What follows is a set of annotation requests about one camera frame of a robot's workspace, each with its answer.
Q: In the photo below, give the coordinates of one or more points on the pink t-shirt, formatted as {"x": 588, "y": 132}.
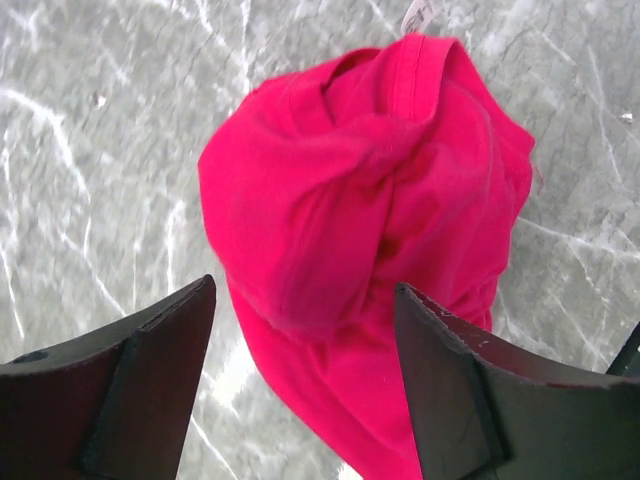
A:
{"x": 325, "y": 189}

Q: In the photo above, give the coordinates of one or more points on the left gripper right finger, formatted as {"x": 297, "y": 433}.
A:
{"x": 483, "y": 408}

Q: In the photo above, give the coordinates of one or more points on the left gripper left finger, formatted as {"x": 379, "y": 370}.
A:
{"x": 114, "y": 403}

